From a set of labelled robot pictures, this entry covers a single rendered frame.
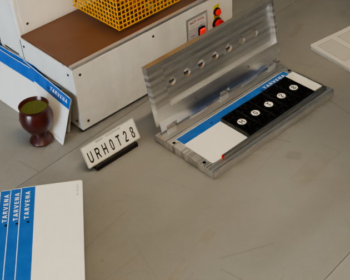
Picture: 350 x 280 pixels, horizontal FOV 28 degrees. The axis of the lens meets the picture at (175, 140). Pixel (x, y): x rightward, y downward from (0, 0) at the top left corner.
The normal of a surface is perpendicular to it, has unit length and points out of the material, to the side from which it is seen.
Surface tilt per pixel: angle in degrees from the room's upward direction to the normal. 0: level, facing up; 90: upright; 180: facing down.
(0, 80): 63
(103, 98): 90
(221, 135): 0
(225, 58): 79
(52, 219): 0
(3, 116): 0
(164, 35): 90
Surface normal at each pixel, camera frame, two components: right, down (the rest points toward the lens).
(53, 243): -0.07, -0.77
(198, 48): 0.65, 0.27
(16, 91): -0.66, 0.08
